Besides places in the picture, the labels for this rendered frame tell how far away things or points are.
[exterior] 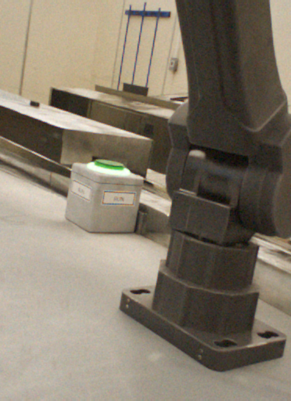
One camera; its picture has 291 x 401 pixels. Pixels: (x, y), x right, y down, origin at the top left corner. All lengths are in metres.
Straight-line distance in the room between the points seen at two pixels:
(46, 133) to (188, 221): 0.59
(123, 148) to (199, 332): 0.62
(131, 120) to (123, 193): 3.88
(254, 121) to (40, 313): 0.22
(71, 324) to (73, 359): 0.06
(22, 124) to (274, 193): 0.73
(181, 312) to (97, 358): 0.08
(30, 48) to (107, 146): 7.13
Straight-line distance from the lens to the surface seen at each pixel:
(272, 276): 0.63
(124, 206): 0.78
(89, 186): 0.76
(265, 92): 0.46
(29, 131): 1.11
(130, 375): 0.43
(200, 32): 0.43
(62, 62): 8.35
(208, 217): 0.48
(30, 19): 8.14
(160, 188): 0.96
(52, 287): 0.57
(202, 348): 0.47
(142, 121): 4.52
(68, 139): 1.00
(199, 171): 0.49
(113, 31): 8.22
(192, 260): 0.48
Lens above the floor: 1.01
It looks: 11 degrees down
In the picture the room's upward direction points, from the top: 11 degrees clockwise
